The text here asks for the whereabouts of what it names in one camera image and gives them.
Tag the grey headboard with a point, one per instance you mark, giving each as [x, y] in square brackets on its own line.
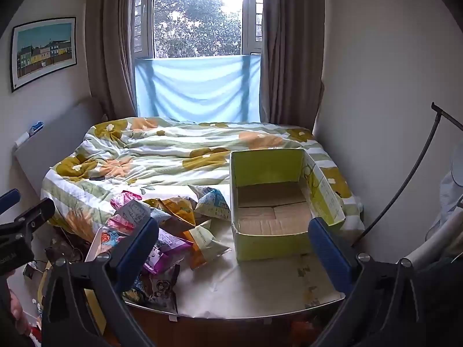
[61, 137]

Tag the brown curtain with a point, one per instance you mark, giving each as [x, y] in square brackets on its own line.
[289, 61]
[108, 43]

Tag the cream patterned table cover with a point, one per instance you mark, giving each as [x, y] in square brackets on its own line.
[253, 285]

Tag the window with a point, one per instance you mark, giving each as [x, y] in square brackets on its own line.
[197, 18]

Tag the dark snack packet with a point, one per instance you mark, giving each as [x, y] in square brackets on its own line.
[161, 287]

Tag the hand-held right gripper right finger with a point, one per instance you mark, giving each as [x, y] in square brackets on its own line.
[329, 256]

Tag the light blue cloth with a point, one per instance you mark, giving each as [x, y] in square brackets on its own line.
[195, 86]

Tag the blue white small tool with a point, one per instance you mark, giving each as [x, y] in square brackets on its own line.
[36, 127]

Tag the green cardboard box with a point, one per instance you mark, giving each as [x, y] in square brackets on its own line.
[271, 245]

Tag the white rack tube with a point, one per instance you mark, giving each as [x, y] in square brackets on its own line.
[427, 247]

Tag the white hanging garment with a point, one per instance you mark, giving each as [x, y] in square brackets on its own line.
[450, 195]

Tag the purple snack packet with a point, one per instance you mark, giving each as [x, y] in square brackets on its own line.
[168, 251]

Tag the pink snack packet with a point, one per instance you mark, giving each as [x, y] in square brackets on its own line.
[121, 202]

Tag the white orange snack packet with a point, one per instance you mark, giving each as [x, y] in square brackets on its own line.
[206, 242]

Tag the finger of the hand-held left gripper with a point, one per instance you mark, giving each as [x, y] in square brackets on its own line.
[34, 215]
[9, 198]

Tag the floral blanket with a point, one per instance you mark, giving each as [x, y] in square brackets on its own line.
[162, 151]

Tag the framed wall picture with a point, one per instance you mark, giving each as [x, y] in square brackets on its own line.
[43, 50]

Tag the person's left hand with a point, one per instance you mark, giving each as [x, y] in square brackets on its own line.
[18, 311]

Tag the blue red shrimp snack packet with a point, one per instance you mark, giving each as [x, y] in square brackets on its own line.
[108, 240]

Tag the blue white snack packet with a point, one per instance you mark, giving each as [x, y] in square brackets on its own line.
[215, 204]

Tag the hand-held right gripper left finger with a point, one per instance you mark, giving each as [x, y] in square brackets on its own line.
[137, 251]

